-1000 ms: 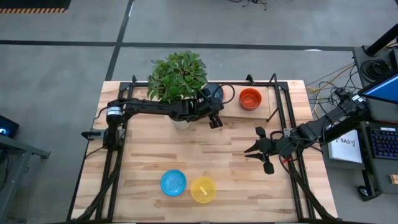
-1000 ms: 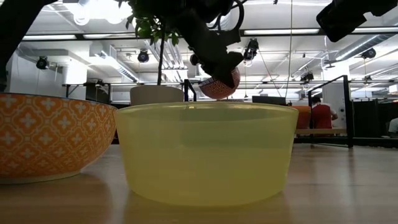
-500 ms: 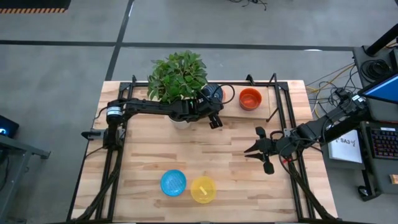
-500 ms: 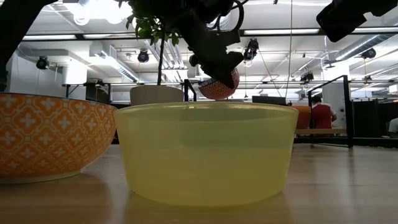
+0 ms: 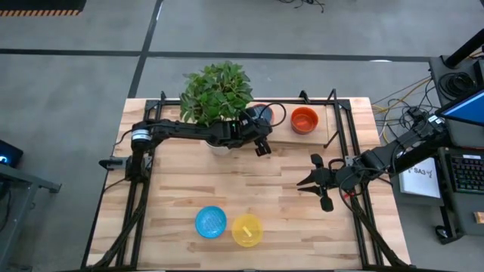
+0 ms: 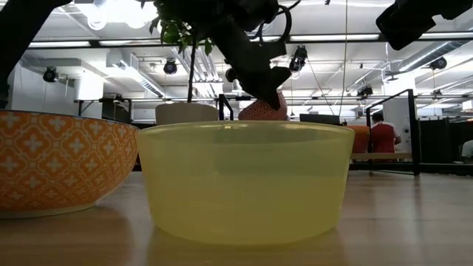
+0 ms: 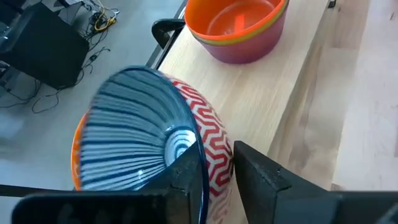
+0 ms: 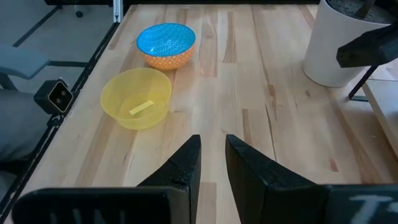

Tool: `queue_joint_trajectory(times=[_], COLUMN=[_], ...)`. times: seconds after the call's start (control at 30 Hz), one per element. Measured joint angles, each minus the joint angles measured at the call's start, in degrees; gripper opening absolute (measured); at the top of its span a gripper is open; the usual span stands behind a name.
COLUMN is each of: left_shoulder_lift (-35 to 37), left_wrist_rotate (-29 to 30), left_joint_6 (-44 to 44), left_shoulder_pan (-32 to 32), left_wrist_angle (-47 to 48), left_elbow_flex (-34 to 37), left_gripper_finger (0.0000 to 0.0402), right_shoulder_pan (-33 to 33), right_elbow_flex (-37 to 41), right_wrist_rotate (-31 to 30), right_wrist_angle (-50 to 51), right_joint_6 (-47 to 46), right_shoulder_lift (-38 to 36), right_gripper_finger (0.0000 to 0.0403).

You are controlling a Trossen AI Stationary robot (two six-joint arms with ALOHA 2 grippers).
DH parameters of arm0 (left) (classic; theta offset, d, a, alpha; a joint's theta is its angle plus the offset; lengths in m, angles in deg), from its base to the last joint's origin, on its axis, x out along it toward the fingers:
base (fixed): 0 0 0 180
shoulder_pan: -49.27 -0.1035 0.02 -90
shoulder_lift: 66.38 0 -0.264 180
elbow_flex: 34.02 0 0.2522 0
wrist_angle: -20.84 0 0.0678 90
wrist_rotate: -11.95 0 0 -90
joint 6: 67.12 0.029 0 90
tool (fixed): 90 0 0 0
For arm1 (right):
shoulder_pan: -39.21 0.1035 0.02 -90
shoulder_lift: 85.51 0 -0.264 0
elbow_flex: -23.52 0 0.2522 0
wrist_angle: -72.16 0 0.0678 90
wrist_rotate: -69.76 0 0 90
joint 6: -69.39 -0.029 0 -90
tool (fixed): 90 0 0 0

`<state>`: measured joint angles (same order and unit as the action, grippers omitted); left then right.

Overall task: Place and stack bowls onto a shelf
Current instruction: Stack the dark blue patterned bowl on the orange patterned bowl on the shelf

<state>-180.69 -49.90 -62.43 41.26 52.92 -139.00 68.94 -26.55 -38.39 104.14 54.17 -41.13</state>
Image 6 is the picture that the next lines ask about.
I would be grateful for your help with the orange patterned ceramic bowl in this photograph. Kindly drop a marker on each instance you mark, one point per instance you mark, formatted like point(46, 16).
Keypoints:
point(55, 166)

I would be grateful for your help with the leafy plant in white pot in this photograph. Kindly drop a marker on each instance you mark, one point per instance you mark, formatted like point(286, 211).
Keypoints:
point(184, 112)

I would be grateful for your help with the yellow translucent plastic bowl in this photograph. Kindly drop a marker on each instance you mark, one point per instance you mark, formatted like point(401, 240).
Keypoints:
point(244, 192)

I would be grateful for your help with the black background workstation frame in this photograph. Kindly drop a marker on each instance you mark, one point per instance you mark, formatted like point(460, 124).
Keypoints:
point(114, 112)

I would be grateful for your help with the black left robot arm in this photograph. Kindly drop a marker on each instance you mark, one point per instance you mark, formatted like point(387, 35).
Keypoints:
point(18, 37)

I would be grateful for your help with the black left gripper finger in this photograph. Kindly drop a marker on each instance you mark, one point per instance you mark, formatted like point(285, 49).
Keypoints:
point(271, 98)

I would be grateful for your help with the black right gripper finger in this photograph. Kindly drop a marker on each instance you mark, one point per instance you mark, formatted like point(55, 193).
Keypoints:
point(406, 22)

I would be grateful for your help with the black ceiling spotlight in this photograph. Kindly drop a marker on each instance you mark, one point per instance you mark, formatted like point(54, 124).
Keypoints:
point(364, 91)
point(50, 75)
point(170, 67)
point(297, 59)
point(438, 63)

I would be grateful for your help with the person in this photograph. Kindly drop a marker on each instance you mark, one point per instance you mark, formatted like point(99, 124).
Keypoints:
point(382, 138)

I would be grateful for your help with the black background monitor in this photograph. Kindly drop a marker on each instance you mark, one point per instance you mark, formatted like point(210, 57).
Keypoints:
point(319, 119)

